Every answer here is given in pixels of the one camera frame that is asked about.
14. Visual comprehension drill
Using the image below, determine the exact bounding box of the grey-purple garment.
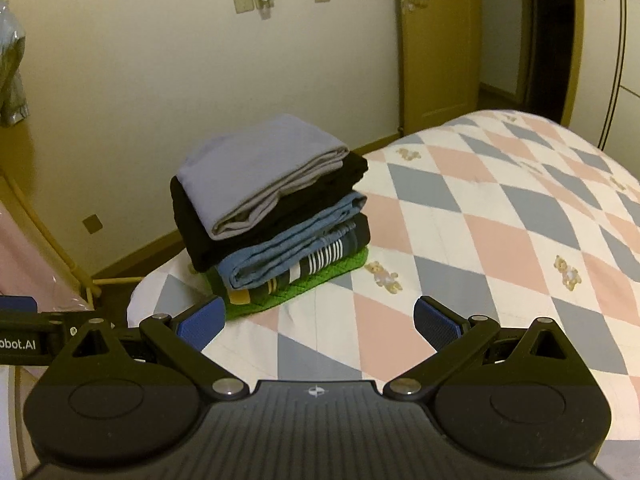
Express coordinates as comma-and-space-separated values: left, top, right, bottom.
177, 114, 349, 240

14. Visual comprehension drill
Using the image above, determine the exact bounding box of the pink sparkly curtain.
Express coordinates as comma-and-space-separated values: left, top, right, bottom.
1, 205, 92, 312

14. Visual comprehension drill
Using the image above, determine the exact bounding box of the checkered pink grey white quilt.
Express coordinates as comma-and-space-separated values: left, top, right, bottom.
127, 109, 640, 480

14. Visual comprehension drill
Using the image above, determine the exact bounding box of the black folded garment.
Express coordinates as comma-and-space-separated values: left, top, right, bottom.
169, 150, 370, 273

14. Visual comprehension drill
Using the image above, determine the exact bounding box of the blue denim folded garment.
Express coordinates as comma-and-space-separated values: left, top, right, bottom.
216, 191, 367, 290

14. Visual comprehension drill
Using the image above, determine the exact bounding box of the green knitted folded garment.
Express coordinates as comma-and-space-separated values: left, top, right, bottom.
203, 247, 369, 321

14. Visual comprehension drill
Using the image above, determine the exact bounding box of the dark striped folded garment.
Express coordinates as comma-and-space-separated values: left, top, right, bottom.
222, 214, 371, 292

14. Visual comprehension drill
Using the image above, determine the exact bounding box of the grey hanging garment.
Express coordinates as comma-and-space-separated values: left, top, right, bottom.
0, 0, 29, 128

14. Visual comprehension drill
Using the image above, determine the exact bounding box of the white wardrobe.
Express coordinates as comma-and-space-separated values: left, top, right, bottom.
561, 0, 639, 177

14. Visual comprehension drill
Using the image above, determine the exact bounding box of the yellow wooden door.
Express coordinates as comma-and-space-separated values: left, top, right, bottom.
398, 0, 482, 134

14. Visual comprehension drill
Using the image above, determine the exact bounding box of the low wall socket plate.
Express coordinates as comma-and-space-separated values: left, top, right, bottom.
82, 214, 103, 235

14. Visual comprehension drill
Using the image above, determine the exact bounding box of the beige wall switch plate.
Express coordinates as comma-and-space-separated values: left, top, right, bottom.
233, 0, 255, 14

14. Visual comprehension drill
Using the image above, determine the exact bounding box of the white wall plug device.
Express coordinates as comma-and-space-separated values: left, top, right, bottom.
255, 0, 274, 20

